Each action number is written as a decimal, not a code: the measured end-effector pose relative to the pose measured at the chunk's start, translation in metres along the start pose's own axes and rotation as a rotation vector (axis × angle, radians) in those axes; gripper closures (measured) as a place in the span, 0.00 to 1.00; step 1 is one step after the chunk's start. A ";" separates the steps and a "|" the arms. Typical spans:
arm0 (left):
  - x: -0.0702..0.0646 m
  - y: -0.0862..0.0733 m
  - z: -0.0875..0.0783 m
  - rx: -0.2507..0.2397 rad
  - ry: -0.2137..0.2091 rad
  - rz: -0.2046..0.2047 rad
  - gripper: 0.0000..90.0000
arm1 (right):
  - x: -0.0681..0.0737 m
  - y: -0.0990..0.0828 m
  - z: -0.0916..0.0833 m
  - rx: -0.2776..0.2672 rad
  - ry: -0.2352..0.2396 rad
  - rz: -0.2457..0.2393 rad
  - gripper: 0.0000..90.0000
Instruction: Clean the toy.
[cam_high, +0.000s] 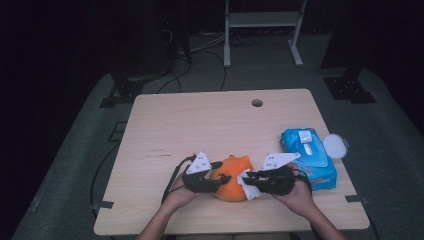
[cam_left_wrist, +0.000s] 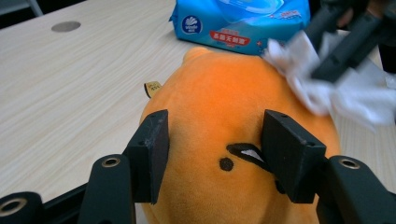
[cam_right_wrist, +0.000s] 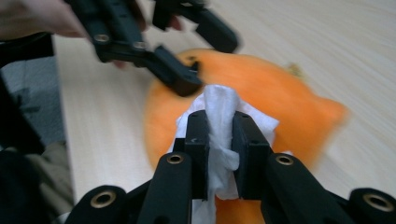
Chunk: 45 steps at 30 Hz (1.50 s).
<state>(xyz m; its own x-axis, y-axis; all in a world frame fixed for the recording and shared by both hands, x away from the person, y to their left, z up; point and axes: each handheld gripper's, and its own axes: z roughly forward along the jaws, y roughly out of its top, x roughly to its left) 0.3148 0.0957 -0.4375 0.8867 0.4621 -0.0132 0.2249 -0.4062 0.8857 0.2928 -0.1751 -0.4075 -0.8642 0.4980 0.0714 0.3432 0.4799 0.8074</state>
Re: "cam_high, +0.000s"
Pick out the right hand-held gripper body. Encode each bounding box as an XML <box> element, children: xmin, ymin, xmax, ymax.
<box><xmin>260</xmin><ymin>152</ymin><xmax>302</xmax><ymax>197</ymax></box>

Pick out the orange plush toy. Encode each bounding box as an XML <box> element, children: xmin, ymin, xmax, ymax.
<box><xmin>209</xmin><ymin>154</ymin><xmax>256</xmax><ymax>203</ymax></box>

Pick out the white metal stand frame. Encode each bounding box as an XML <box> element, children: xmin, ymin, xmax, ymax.
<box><xmin>223</xmin><ymin>0</ymin><xmax>308</xmax><ymax>69</ymax></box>

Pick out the white wet wipe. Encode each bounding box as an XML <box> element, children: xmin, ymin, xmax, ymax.
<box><xmin>236</xmin><ymin>169</ymin><xmax>263</xmax><ymax>201</ymax></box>

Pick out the blue wet wipe pack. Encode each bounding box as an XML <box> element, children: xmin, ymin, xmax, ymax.
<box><xmin>279</xmin><ymin>127</ymin><xmax>338</xmax><ymax>192</ymax></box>

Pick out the bundle of floor cables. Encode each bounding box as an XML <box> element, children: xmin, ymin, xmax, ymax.
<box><xmin>191</xmin><ymin>29</ymin><xmax>264</xmax><ymax>54</ymax></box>

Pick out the person's right hand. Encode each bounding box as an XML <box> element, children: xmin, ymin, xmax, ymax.
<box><xmin>271</xmin><ymin>162</ymin><xmax>315</xmax><ymax>218</ymax></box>

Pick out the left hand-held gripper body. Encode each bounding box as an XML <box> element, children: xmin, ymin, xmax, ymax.
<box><xmin>181</xmin><ymin>151</ymin><xmax>223</xmax><ymax>194</ymax></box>

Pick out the black floor cable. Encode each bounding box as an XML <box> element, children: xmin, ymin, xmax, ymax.
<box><xmin>89</xmin><ymin>142</ymin><xmax>121</xmax><ymax>214</ymax></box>

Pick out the person's left hand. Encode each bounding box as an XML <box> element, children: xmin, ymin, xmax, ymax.
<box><xmin>161</xmin><ymin>173</ymin><xmax>201</xmax><ymax>214</ymax></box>

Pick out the white oval plastic lid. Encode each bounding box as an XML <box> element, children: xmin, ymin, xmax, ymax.
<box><xmin>322</xmin><ymin>133</ymin><xmax>350</xmax><ymax>160</ymax></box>

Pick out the right hand-held gripper black cable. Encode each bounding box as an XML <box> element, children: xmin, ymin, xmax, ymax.
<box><xmin>293</xmin><ymin>168</ymin><xmax>314</xmax><ymax>196</ymax></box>

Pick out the black tape strip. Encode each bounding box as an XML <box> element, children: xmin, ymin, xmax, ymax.
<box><xmin>92</xmin><ymin>200</ymin><xmax>115</xmax><ymax>211</ymax></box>
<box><xmin>344</xmin><ymin>194</ymin><xmax>369</xmax><ymax>204</ymax></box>

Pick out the black stand base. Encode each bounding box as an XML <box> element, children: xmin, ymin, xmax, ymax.
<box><xmin>99</xmin><ymin>71</ymin><xmax>168</xmax><ymax>109</ymax></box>
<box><xmin>323</xmin><ymin>66</ymin><xmax>378</xmax><ymax>104</ymax></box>

